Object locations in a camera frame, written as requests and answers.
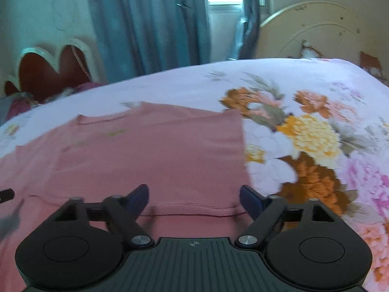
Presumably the pink knit shirt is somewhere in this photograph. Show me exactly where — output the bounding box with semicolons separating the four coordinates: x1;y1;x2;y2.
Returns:
0;102;251;292

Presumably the tied blue curtain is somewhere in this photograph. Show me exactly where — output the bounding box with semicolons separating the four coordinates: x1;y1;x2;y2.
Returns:
235;0;265;60

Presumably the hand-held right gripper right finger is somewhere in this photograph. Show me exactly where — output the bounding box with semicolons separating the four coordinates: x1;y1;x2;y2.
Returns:
238;185;336;248

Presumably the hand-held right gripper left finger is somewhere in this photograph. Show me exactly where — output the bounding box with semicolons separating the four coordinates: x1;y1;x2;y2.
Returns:
53;184;154;248

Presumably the floral pillow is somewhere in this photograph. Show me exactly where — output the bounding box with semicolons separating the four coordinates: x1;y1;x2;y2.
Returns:
299;40;324;59
360;51;384;78

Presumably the floral bed sheet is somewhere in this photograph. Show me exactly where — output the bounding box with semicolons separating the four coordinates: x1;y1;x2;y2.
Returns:
0;58;389;292

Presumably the cream arched headboard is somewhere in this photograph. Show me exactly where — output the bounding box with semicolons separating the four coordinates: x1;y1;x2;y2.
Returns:
255;1;389;86

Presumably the brown heart-shaped chair back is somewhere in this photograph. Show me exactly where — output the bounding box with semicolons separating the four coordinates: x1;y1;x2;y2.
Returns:
3;36;105;104

